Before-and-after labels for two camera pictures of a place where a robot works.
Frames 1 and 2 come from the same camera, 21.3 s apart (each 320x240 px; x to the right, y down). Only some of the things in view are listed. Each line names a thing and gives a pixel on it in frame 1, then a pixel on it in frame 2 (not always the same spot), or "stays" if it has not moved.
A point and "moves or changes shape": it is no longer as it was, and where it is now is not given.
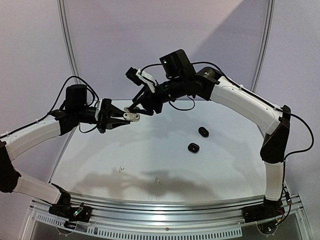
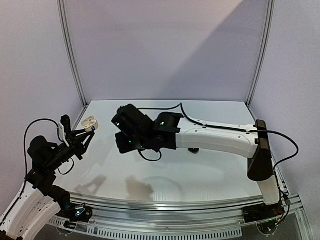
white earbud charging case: (130, 116) moves or changes shape
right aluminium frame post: (263, 45) stays
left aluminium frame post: (67, 37) stays
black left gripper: (114, 112) to (76, 144)
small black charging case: (193, 147) stays
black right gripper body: (151, 100) to (122, 120)
